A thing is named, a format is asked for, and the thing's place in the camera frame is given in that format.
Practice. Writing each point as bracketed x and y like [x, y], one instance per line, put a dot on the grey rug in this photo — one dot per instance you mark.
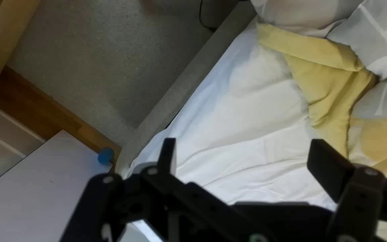
[113, 59]

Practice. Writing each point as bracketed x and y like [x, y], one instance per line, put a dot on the blue door stopper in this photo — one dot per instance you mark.
[105, 157]

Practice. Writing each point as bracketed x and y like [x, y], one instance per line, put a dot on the yellow grey floral comforter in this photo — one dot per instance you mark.
[328, 72]

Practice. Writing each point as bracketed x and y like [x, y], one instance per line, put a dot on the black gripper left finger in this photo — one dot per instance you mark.
[127, 202]

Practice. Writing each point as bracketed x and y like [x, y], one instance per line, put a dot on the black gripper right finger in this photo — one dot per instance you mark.
[359, 193]

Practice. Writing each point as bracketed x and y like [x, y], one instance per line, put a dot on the light wood dresser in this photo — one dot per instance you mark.
[1, 36]

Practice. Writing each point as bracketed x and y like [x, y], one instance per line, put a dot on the white bed sheet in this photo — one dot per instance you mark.
[248, 126]

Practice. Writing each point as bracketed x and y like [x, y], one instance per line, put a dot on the grey upholstered bed frame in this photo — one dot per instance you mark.
[181, 90]

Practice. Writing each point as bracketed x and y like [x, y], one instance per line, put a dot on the tall white door panel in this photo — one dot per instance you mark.
[33, 193]

